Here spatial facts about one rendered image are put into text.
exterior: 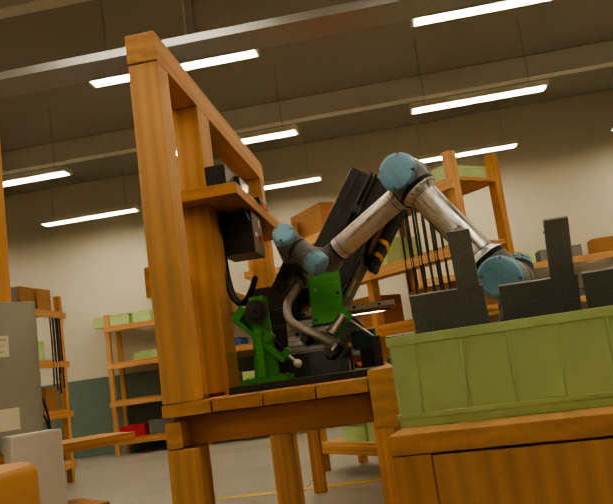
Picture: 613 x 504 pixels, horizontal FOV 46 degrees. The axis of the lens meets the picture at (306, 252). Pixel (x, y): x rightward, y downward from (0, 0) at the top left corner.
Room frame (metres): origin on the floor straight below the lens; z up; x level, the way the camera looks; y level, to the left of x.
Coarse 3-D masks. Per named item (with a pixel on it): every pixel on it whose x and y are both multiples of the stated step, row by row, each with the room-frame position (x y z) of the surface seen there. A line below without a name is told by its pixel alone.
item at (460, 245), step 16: (448, 240) 1.41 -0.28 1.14; (464, 240) 1.41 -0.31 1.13; (464, 256) 1.42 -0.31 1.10; (464, 272) 1.43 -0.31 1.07; (464, 288) 1.44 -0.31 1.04; (480, 288) 1.43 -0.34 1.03; (416, 304) 1.47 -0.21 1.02; (432, 304) 1.47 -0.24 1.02; (448, 304) 1.46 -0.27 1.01; (464, 304) 1.45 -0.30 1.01; (480, 304) 1.44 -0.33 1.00; (416, 320) 1.49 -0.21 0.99; (432, 320) 1.48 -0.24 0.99; (448, 320) 1.47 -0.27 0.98; (464, 320) 1.46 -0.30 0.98; (480, 320) 1.46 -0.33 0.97
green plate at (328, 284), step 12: (312, 276) 2.55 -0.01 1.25; (324, 276) 2.54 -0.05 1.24; (336, 276) 2.54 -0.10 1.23; (312, 288) 2.54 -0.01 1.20; (324, 288) 2.53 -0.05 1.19; (336, 288) 2.53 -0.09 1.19; (312, 300) 2.53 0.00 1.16; (324, 300) 2.52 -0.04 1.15; (336, 300) 2.52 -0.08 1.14; (312, 312) 2.52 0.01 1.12; (324, 312) 2.51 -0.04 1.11; (336, 312) 2.50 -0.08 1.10; (312, 324) 2.51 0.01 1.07
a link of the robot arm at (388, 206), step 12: (372, 204) 2.23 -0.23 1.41; (384, 204) 2.19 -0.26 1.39; (396, 204) 2.18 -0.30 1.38; (360, 216) 2.24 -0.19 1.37; (372, 216) 2.21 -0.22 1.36; (384, 216) 2.20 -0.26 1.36; (348, 228) 2.25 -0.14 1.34; (360, 228) 2.23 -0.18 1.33; (372, 228) 2.23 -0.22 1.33; (336, 240) 2.27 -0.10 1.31; (348, 240) 2.25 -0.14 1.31; (360, 240) 2.25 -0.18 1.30; (336, 252) 2.28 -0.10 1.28; (348, 252) 2.28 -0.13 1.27; (336, 264) 2.31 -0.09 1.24
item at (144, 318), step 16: (96, 320) 11.41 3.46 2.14; (112, 320) 11.38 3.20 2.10; (128, 320) 11.35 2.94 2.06; (144, 320) 11.28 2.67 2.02; (144, 352) 11.33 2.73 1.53; (112, 368) 11.28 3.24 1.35; (112, 384) 11.33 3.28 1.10; (112, 400) 11.33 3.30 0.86; (128, 400) 11.31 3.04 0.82; (144, 400) 11.23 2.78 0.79; (160, 400) 11.20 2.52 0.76; (112, 416) 11.33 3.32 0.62; (128, 416) 11.79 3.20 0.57; (144, 432) 11.30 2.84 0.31; (160, 432) 11.31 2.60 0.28; (304, 432) 10.98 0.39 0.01; (128, 448) 11.76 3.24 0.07
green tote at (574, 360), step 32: (512, 320) 1.31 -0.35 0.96; (544, 320) 1.29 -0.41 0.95; (576, 320) 1.28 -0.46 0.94; (608, 320) 1.27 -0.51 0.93; (416, 352) 1.37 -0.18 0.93; (448, 352) 1.35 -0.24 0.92; (480, 352) 1.33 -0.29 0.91; (512, 352) 1.32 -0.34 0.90; (544, 352) 1.30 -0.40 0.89; (576, 352) 1.29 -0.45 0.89; (608, 352) 1.27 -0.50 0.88; (416, 384) 1.37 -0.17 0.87; (448, 384) 1.35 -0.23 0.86; (480, 384) 1.34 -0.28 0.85; (512, 384) 1.32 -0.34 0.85; (544, 384) 1.30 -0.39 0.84; (576, 384) 1.29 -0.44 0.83; (608, 384) 1.27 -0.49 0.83; (416, 416) 1.37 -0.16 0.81; (448, 416) 1.36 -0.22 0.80; (480, 416) 1.34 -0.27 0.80; (512, 416) 1.32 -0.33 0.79
